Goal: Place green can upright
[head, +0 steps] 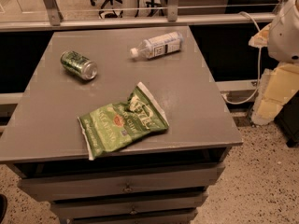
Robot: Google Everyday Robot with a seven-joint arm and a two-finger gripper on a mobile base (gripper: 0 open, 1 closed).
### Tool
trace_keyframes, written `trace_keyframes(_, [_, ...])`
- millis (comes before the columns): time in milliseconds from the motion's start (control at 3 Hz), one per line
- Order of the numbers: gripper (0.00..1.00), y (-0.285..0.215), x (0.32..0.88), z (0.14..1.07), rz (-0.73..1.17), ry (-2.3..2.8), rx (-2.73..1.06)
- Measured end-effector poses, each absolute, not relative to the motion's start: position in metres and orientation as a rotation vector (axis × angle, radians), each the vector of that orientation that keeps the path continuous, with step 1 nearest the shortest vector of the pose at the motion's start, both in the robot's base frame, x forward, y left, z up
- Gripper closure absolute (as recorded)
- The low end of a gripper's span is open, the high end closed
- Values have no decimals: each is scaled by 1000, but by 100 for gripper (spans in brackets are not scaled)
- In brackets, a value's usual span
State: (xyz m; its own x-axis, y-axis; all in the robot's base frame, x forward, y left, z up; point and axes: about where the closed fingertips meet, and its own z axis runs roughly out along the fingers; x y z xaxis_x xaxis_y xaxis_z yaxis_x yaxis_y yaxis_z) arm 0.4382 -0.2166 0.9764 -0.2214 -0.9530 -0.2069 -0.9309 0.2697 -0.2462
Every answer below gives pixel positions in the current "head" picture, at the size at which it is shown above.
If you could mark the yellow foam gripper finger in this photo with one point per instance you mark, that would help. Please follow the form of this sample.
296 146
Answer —
260 40
276 89

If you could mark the green soda can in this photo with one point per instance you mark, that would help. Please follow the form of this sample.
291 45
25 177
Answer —
79 65

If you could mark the clear plastic water bottle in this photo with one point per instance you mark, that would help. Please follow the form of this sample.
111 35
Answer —
158 46

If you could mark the grey drawer cabinet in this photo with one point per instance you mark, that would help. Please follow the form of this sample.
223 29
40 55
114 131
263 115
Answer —
161 179

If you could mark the green jalapeno chip bag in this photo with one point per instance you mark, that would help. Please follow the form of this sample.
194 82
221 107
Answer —
115 126

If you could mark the black shoe tip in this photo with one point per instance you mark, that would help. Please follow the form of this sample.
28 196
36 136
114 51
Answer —
3 207

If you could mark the metal railing frame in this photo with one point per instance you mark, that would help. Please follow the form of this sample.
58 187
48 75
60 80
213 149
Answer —
37 15

